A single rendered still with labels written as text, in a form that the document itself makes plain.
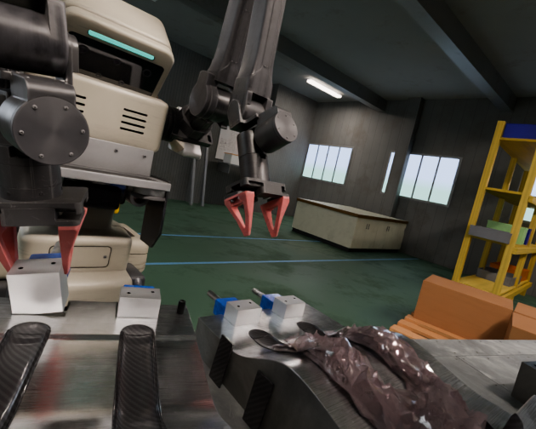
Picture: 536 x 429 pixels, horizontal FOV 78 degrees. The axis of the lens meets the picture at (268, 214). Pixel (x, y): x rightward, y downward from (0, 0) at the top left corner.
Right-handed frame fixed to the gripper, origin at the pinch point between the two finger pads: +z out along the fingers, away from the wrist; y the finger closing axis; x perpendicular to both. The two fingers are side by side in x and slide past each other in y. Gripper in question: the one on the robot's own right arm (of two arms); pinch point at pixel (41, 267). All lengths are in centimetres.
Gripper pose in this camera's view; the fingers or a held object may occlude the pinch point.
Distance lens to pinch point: 48.4
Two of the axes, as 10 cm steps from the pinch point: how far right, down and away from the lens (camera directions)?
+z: -1.2, 9.4, 3.2
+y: 9.3, -0.1, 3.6
